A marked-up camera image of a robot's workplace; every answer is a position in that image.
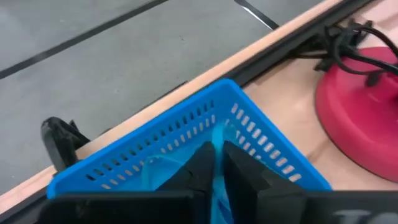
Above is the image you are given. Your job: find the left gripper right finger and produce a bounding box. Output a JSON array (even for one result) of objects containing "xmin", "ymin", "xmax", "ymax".
[{"xmin": 222, "ymin": 140, "xmax": 308, "ymax": 200}]

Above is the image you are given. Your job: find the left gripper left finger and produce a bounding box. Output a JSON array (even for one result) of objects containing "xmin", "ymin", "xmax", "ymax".
[{"xmin": 155, "ymin": 141, "xmax": 217, "ymax": 192}]

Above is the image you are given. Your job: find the blue plastic basket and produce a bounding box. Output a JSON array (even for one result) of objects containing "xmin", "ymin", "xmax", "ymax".
[{"xmin": 46, "ymin": 77, "xmax": 333, "ymax": 224}]

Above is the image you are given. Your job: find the red desk lamp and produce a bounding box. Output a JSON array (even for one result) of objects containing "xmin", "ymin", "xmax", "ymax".
[{"xmin": 314, "ymin": 46, "xmax": 398, "ymax": 183}]

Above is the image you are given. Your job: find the black table clamp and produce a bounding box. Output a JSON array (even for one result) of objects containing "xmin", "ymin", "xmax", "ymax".
[{"xmin": 40, "ymin": 116, "xmax": 91, "ymax": 174}]

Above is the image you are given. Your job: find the black lamp cable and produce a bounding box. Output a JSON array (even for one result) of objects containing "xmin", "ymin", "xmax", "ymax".
[{"xmin": 289, "ymin": 18, "xmax": 398, "ymax": 88}]

